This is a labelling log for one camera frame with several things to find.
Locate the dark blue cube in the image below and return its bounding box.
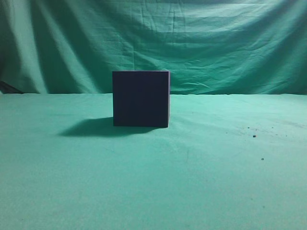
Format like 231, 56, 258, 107
112, 70, 170, 128

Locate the green table cloth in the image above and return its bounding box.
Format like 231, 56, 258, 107
0, 94, 307, 230

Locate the green backdrop cloth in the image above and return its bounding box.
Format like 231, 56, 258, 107
0, 0, 307, 94

